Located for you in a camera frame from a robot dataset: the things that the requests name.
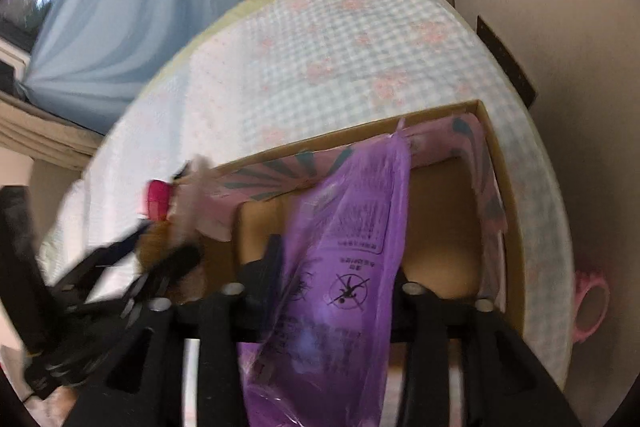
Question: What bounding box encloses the brown plush toy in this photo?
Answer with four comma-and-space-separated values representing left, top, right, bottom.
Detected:
136, 221, 206, 305

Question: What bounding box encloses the cardboard box with pink wrap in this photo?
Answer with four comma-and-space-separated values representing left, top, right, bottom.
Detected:
175, 100, 525, 332

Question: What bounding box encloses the purple plastic bag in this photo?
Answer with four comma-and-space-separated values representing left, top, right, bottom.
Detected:
244, 132, 411, 426

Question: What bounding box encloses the magenta zip pouch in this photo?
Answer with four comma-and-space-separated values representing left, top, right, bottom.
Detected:
144, 180, 172, 222

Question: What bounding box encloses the light blue hanging sheet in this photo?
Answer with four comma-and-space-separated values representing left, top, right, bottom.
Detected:
20, 0, 242, 134

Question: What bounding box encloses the checkered pastel bed cover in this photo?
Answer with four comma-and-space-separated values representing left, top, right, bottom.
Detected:
38, 0, 574, 383

